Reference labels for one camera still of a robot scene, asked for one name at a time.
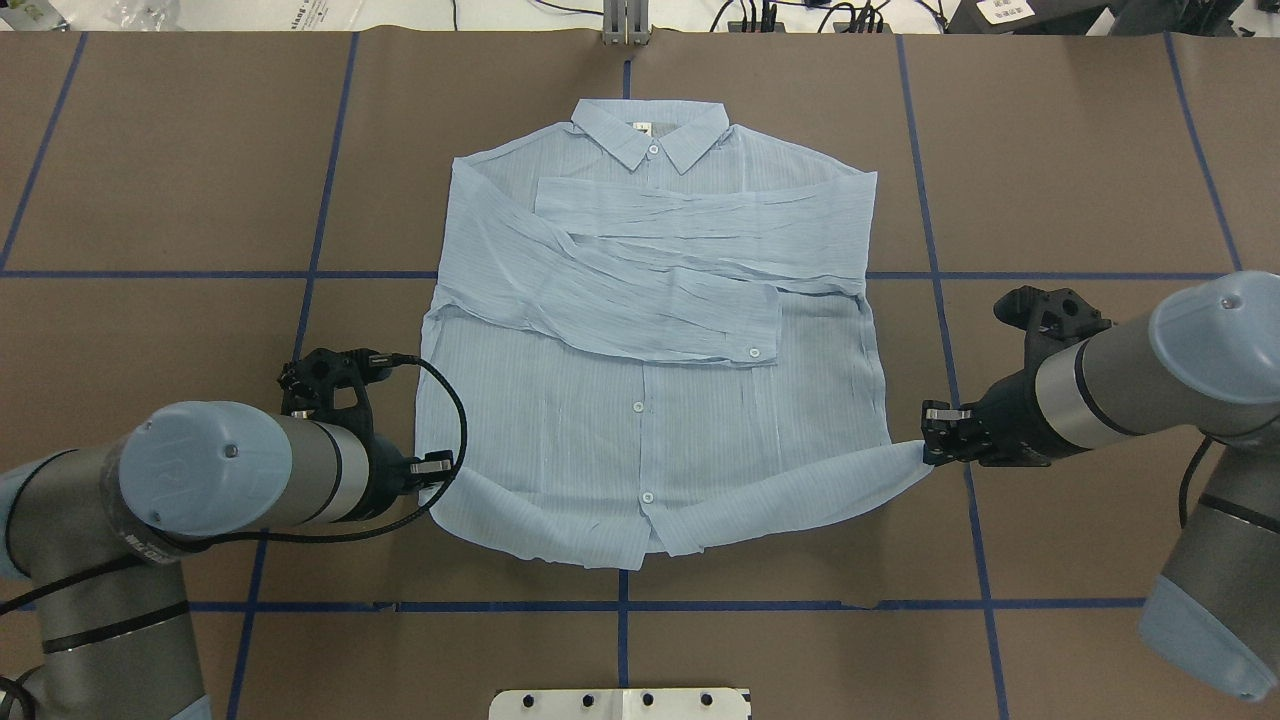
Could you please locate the light blue button shirt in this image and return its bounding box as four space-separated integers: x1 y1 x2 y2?
420 99 931 571

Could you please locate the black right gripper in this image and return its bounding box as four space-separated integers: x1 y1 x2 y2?
922 286 1114 468

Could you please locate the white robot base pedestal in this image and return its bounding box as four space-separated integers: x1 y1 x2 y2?
488 687 754 719

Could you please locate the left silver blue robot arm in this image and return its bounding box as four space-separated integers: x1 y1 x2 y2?
3 348 468 719

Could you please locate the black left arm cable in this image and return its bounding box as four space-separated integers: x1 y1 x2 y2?
0 352 468 616

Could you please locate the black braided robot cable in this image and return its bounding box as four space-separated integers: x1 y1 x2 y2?
1178 436 1215 529

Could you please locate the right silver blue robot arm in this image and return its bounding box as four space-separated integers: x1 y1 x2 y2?
922 272 1279 702

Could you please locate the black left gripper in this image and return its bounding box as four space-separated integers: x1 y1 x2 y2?
278 348 454 521

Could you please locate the grey aluminium frame post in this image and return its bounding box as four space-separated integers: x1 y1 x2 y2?
602 0 652 47

